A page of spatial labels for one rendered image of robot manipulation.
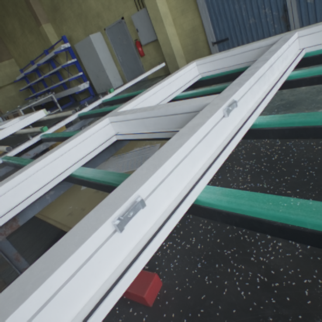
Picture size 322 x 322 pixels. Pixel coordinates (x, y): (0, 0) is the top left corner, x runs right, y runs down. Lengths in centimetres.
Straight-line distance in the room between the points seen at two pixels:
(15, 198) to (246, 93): 59
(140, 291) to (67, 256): 36
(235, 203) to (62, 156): 50
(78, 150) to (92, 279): 48
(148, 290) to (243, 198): 35
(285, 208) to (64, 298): 26
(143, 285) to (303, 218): 41
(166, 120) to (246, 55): 56
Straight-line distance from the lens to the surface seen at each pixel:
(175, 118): 60
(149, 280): 62
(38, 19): 1239
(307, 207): 32
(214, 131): 44
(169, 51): 743
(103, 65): 944
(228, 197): 35
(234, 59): 110
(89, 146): 74
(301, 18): 630
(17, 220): 78
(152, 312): 63
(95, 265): 30
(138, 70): 899
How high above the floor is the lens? 109
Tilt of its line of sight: 23 degrees down
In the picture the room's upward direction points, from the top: 24 degrees counter-clockwise
